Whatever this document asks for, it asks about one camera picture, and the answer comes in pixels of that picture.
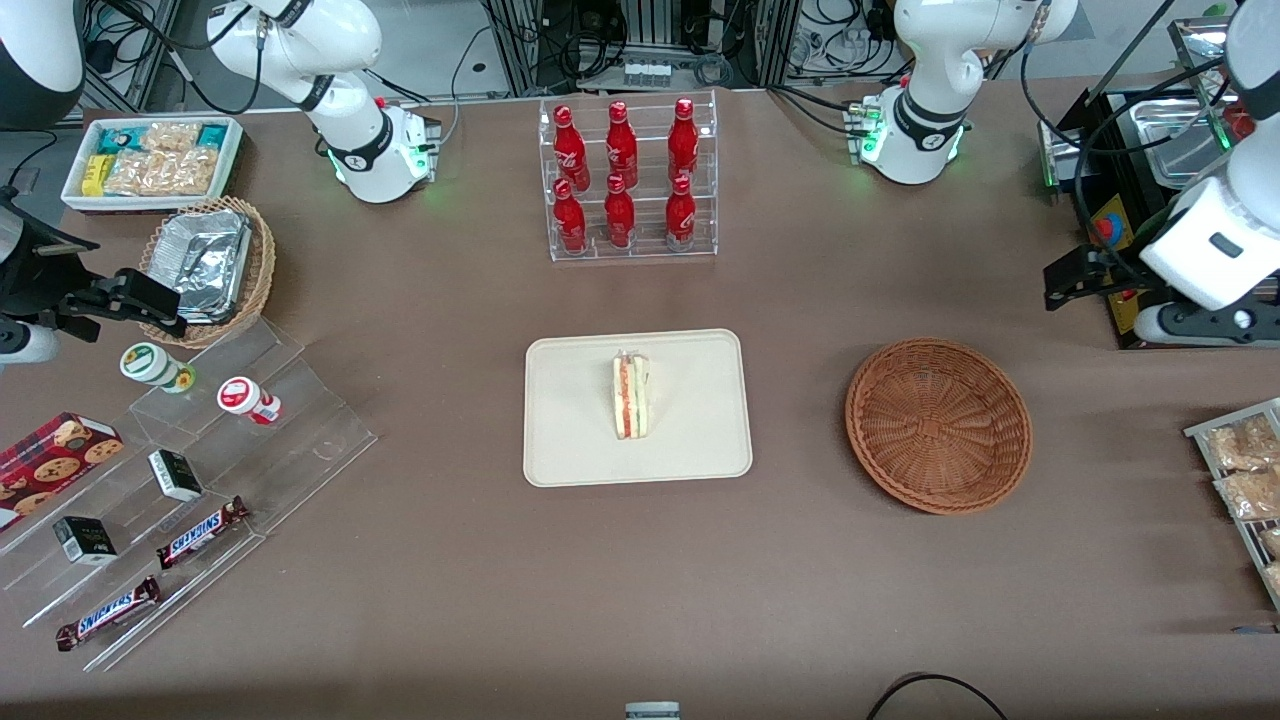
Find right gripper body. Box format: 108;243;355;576
0;205;27;321

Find triangular sandwich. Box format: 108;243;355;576
612;350;651;441

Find brown round wicker basket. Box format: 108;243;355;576
845;338;1033;516

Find light wicker basket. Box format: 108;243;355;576
138;196;277;349

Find cream rectangular serving tray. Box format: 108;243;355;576
524;329;754;489

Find black food warmer appliance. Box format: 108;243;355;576
1040;15;1280;351

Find white rectangular snack bin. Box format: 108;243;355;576
62;117;244;215

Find stainless steel pan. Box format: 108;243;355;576
1130;100;1229;187

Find red cookie box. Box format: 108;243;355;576
0;412;126;532

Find green lid yogurt cup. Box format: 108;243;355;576
120;342;197;395

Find clear bag of crackers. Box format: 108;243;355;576
140;122;201;154
105;148;217;197

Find aluminium foil container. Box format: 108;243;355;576
155;208;253;324

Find small black box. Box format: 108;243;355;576
148;449;204;503
53;516;118;567

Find red lid yogurt cup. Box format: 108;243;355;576
217;376;283;427

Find Snickers chocolate bar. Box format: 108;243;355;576
156;497;251;571
55;576;162;653

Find clear acrylic stepped display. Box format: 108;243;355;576
0;315;379;673

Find red cola bottle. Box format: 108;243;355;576
667;97;700;184
553;104;591;191
606;100;639;189
665;175;698;249
553;178;589;253
604;173;637;249

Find clear acrylic bottle rack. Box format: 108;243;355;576
538;90;719;263

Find grey wire rack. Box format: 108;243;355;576
1185;398;1280;611

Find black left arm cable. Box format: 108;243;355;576
1020;0;1236;263

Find black looped table cable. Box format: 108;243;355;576
865;673;1011;720

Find aluminium frame rack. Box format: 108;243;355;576
480;0;801;97

